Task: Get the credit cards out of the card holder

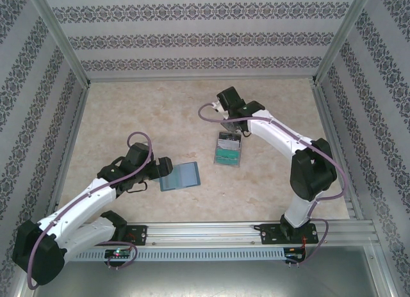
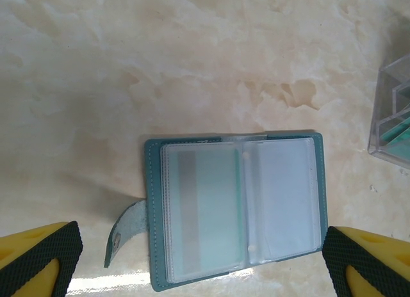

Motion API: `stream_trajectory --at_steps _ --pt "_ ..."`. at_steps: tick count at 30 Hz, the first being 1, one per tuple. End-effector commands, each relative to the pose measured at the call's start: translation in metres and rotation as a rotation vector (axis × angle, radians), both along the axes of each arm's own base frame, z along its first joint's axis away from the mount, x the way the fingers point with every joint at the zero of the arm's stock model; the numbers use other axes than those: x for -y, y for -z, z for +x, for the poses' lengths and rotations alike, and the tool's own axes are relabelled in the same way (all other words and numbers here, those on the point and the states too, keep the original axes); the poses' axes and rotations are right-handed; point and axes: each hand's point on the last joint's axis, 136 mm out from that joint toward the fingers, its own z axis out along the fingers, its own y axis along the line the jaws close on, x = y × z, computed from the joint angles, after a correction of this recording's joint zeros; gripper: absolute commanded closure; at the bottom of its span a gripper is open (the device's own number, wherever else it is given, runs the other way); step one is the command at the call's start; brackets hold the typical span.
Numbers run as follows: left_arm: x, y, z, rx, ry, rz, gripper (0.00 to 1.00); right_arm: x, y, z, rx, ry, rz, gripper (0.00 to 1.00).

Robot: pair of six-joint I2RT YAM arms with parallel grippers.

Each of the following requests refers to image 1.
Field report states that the aluminium side rail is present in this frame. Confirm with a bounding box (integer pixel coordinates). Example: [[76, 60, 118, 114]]
[[43, 84, 92, 223], [312, 82, 365, 221]]

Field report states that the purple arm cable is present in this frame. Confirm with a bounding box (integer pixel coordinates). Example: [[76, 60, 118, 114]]
[[27, 131, 153, 290], [197, 101, 350, 268]]

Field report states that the grey metal panel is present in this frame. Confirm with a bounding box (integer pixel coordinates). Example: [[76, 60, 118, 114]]
[[12, 244, 398, 297]]

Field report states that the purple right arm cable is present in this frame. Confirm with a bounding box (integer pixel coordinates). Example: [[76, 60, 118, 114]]
[[197, 101, 350, 268]]

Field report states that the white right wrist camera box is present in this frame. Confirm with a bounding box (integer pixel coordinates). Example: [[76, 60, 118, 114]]
[[213, 101, 229, 120]]

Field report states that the aluminium frame post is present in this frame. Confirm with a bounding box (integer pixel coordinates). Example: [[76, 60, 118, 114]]
[[27, 0, 92, 86], [311, 0, 375, 85]]

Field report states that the white card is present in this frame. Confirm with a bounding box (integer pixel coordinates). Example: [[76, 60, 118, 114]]
[[217, 139, 240, 151]]

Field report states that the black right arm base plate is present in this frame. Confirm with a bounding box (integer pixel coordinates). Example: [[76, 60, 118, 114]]
[[259, 223, 320, 246]]

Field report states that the thin black left gripper wire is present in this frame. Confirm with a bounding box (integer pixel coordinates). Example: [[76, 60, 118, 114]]
[[126, 182, 149, 195]]

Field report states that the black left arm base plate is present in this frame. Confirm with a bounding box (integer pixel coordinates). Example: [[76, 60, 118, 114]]
[[108, 225, 149, 246]]

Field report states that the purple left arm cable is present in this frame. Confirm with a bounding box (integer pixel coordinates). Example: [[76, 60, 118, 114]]
[[27, 131, 153, 290]]

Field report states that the clear plastic card box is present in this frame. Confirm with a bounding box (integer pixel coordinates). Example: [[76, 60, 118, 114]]
[[212, 131, 243, 168]]

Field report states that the left small circuit board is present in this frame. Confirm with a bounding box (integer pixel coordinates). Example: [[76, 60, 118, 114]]
[[104, 248, 133, 259]]

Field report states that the slotted grey cable duct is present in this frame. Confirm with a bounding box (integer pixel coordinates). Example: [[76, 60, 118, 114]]
[[63, 247, 286, 262]]

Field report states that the aluminium mounting rail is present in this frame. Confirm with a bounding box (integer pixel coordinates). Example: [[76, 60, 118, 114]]
[[30, 220, 376, 247]]

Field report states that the blue card holder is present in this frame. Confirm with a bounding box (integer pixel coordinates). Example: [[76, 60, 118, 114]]
[[159, 161, 202, 192]]

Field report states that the green VIP card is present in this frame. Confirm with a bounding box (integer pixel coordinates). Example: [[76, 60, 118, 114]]
[[214, 148, 241, 165]]

